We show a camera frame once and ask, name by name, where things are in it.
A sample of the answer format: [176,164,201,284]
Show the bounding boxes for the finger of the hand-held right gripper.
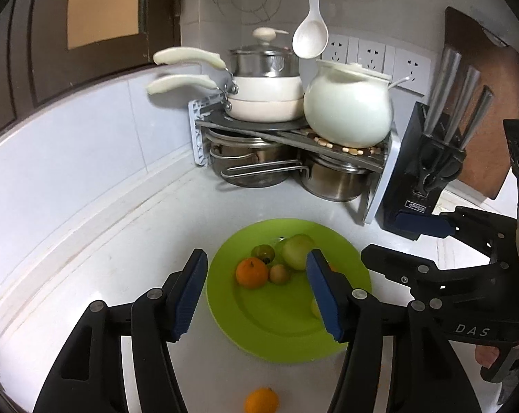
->
[394,206,519,268]
[361,244,494,311]

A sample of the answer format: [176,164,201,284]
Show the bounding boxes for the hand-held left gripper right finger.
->
[306,248,477,413]

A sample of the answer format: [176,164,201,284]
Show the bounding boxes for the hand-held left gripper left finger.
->
[35,248,209,413]

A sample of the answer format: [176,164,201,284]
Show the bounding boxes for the small brown round fruit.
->
[269,264,291,285]

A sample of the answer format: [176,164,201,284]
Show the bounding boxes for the green plate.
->
[205,219,373,363]

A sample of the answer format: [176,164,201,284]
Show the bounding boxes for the large orange with stem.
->
[236,257,270,290]

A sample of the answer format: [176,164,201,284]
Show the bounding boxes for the small green tangerine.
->
[251,244,276,264]

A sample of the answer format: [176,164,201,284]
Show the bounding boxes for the person's right hand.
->
[475,345,502,370]

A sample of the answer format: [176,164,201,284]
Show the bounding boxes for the black knife block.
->
[380,102,468,242]

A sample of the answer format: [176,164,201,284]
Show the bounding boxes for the black kitchen scissors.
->
[416,138,464,194]

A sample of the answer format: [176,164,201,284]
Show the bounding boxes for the narrow steel pot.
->
[300,155,372,203]

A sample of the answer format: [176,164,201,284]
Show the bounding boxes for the wooden bead trivet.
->
[302,131,382,156]

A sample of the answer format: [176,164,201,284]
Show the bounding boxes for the white ceramic pot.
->
[303,59,415,148]

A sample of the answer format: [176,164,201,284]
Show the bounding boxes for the wide steel pot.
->
[208,135,305,189]

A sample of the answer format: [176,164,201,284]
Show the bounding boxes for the brown wooden cutting board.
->
[444,6,519,201]

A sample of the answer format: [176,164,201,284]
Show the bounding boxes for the grey pot rack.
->
[188,97,400,226]

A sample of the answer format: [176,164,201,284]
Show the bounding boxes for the white saucepan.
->
[146,74,305,122]
[153,46,305,100]

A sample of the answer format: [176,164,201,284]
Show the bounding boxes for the white ladle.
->
[291,0,329,59]

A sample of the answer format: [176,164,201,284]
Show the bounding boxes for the steel pot with lid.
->
[230,27,301,79]

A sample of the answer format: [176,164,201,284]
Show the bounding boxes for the steel handled knife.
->
[429,47,462,132]
[459,87,494,149]
[444,65,481,142]

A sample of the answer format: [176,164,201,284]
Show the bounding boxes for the dark wooden window frame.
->
[0,0,183,147]

